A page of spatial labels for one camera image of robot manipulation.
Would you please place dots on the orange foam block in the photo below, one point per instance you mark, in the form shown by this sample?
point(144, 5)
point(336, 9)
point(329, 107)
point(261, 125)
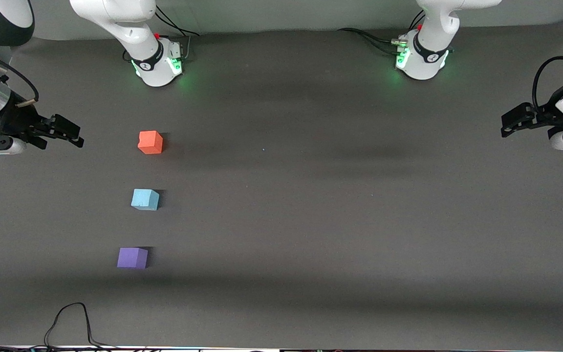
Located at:
point(150, 142)

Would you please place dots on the light blue foam block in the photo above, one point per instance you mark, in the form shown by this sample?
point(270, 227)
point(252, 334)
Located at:
point(144, 199)

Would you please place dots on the purple foam block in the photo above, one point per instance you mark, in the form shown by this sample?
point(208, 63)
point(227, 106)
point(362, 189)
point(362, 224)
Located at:
point(131, 258)

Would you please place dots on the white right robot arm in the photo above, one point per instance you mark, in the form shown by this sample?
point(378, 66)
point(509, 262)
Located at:
point(149, 68)

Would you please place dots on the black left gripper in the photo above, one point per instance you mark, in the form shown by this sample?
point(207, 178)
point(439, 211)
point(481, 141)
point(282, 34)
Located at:
point(545, 116)

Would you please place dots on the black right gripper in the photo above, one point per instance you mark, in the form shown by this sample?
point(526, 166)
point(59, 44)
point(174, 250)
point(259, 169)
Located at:
point(16, 119)

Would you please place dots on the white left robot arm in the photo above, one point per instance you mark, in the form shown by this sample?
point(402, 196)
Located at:
point(425, 61)

